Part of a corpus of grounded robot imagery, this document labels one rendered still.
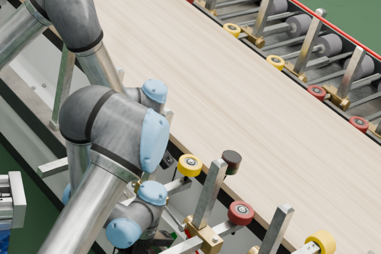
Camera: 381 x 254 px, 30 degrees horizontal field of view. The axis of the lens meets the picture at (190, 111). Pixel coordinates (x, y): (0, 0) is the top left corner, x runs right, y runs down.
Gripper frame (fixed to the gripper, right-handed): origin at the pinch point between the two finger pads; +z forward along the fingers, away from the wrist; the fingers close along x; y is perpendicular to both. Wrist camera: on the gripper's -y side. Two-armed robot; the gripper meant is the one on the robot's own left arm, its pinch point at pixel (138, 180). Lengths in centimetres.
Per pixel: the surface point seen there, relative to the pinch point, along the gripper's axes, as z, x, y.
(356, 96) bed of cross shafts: 19, -146, -37
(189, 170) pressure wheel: 1.0, -16.9, -9.6
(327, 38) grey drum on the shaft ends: 5, -160, -11
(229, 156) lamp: -22.1, -3.9, -24.0
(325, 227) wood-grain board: 1, -25, -56
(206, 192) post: -10.5, 1.5, -22.6
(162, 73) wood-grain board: 1, -60, 27
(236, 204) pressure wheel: 0.3, -12.8, -29.3
